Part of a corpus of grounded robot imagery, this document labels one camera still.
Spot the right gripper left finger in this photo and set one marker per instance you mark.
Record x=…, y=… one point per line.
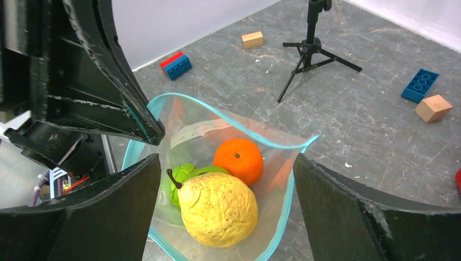
x=106, y=220

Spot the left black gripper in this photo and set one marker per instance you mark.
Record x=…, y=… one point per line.
x=62, y=62

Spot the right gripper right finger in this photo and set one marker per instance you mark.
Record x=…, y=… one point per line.
x=347, y=220

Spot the yellow lemon toy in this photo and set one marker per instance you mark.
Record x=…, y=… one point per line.
x=217, y=209

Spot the clear zip top bag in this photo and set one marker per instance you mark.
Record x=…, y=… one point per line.
x=194, y=131

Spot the orange fruit toy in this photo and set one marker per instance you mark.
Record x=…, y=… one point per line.
x=241, y=158

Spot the red and blue bricks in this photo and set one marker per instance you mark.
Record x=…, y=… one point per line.
x=176, y=65

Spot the red plastic basket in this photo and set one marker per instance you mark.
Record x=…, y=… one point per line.
x=458, y=180

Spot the small wooden cube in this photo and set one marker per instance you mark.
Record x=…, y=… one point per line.
x=433, y=108

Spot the blue toy brick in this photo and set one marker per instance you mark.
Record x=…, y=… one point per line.
x=419, y=86

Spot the wooden block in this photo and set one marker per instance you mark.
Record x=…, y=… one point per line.
x=252, y=40

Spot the black tripod stand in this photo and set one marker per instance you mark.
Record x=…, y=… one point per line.
x=312, y=45

